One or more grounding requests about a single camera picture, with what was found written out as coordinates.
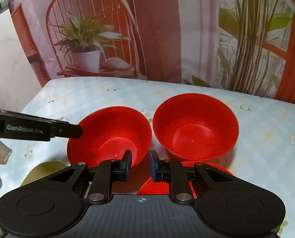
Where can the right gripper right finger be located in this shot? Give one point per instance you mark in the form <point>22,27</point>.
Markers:
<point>173,173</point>

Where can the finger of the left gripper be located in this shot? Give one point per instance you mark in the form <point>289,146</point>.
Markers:
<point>65,129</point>

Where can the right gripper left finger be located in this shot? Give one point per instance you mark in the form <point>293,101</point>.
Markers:
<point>107,173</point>

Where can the red bowl front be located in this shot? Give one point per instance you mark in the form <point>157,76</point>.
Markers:
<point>162,188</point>

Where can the red bowl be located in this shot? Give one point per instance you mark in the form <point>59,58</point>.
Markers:
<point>195,127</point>
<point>107,133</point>
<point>162,188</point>

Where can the green square plate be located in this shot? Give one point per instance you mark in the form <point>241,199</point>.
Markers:
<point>42,170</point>

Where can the printed room backdrop cloth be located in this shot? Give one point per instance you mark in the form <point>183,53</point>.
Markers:
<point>246,46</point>

